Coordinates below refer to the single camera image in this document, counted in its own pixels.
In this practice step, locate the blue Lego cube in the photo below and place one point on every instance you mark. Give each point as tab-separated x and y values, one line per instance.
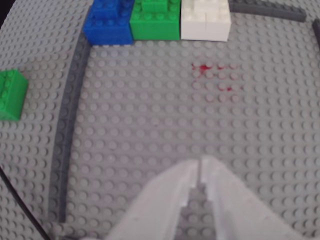
107	27

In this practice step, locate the green Lego cube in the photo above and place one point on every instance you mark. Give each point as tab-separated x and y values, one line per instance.
11	95
155	27

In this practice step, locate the dark grey brick strip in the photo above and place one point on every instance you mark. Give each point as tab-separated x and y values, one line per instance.
317	31
275	11
70	112

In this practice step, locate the grey Lego baseplate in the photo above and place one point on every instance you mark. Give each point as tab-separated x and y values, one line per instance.
150	112

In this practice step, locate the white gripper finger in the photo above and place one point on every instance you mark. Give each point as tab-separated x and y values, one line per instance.
155	205
237	212

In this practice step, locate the white Lego cube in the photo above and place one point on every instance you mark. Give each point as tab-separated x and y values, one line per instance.
205	25

